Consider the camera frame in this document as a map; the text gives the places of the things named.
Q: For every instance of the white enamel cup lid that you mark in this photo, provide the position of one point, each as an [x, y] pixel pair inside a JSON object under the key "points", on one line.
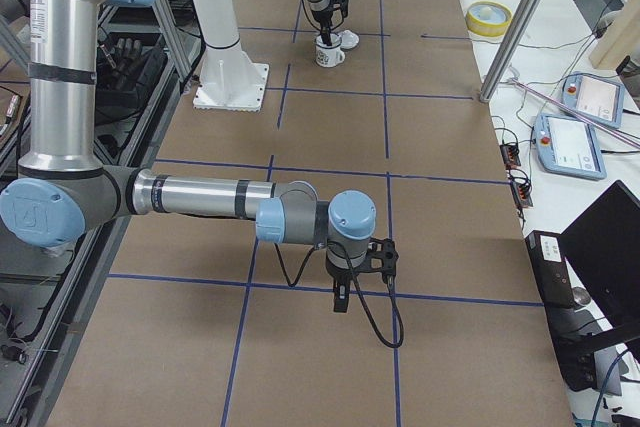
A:
{"points": [[348, 40]]}

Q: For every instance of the white enamel cup blue rim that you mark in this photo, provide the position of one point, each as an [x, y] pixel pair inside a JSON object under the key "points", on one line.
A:
{"points": [[329, 55]]}

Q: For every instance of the yellow tape roll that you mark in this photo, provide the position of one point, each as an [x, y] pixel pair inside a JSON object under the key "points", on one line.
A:
{"points": [[488, 19]]}

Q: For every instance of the lower orange circuit board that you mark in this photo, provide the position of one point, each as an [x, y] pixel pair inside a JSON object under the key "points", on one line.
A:
{"points": [[521, 191]]}

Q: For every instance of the orange circuit board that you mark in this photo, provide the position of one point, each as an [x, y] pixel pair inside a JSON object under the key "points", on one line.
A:
{"points": [[510, 155], [521, 191]]}

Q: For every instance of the black box with label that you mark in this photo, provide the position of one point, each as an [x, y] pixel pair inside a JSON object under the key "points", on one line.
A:
{"points": [[550, 269]]}

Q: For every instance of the upper orange circuit board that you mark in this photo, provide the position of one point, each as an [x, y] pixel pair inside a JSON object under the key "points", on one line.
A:
{"points": [[510, 155]]}

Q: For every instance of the black laptop computer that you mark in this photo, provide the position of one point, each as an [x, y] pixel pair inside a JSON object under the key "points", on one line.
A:
{"points": [[602, 247]]}

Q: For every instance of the lower teach pendant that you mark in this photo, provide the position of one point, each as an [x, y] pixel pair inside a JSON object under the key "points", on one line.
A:
{"points": [[567, 146]]}

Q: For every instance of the teach pendant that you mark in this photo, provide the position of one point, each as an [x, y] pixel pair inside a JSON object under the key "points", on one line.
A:
{"points": [[596, 97], [567, 146]]}

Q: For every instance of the upper teach pendant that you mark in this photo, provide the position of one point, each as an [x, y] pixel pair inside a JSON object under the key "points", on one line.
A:
{"points": [[596, 97]]}

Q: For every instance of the wooden plank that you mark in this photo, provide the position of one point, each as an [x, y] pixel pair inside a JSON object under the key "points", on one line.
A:
{"points": [[619, 40]]}

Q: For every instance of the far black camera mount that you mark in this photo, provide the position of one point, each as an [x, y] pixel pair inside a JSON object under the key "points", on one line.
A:
{"points": [[342, 6]]}

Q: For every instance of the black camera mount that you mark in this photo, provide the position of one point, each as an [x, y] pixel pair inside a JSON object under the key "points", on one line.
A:
{"points": [[342, 6], [381, 257]]}

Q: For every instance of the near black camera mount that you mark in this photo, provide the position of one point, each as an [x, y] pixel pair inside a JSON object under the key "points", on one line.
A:
{"points": [[381, 257]]}

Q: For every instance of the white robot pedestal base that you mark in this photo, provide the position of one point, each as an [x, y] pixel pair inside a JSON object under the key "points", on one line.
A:
{"points": [[228, 79]]}

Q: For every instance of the aluminium frame post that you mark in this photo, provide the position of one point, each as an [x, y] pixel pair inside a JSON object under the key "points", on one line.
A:
{"points": [[507, 48]]}

